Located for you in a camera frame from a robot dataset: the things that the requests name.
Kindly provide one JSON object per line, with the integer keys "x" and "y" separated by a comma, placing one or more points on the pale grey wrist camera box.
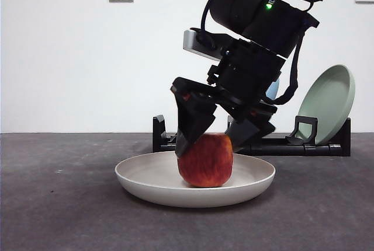
{"x": 191, "y": 43}

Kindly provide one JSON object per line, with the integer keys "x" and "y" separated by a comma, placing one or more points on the pale yellow plate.
{"x": 146, "y": 184}

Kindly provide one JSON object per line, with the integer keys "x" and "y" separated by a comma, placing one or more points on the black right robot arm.
{"x": 263, "y": 14}

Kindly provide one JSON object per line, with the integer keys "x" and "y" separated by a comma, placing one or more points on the blue plate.
{"x": 273, "y": 90}

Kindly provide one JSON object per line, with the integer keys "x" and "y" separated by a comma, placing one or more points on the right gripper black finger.
{"x": 193, "y": 116}
{"x": 248, "y": 132}

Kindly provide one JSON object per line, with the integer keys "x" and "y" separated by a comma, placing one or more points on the green plate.
{"x": 327, "y": 102}

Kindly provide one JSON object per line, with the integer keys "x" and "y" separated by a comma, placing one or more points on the red apple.
{"x": 204, "y": 166}

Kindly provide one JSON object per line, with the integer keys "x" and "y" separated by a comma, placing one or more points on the black plate rack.
{"x": 292, "y": 149}

